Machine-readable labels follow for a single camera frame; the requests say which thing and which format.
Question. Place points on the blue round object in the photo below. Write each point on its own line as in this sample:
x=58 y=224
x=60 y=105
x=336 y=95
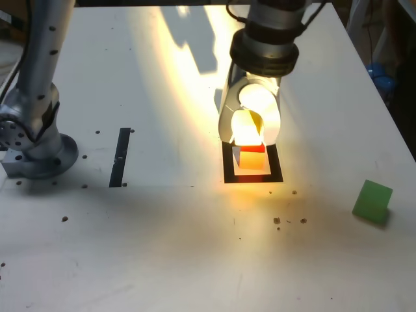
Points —
x=378 y=73

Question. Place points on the black tape square outline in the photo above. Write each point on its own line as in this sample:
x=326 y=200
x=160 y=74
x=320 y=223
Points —
x=253 y=179

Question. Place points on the person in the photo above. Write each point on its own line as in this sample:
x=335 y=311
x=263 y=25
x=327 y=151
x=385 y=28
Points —
x=393 y=32

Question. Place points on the red cube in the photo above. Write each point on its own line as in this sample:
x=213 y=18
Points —
x=253 y=148

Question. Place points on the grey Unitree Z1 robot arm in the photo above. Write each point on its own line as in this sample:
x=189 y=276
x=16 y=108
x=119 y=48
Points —
x=35 y=97

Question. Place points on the black tape strip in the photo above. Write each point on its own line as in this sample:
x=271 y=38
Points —
x=119 y=156

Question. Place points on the yellow cube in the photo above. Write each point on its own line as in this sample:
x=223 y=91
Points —
x=245 y=130

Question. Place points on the green cube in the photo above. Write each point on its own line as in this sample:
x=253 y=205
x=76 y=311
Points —
x=370 y=201

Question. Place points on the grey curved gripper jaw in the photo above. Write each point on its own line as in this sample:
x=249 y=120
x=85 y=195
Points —
x=225 y=123
x=271 y=110

